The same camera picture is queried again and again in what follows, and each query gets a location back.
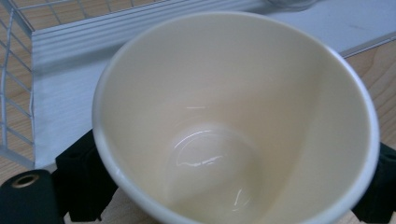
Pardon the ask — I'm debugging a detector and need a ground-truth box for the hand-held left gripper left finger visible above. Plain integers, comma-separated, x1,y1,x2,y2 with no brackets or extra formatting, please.
50,128,120,223

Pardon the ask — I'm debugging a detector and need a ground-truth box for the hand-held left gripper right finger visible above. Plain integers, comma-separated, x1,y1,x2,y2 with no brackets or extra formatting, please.
350,141,396,224

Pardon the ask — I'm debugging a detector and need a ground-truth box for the white wire shelf rack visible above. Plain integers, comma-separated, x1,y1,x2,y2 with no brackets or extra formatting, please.
0,0,396,171

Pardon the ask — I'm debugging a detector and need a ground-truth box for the cream ceramic mug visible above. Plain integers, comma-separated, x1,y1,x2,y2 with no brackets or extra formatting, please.
92,10,381,224

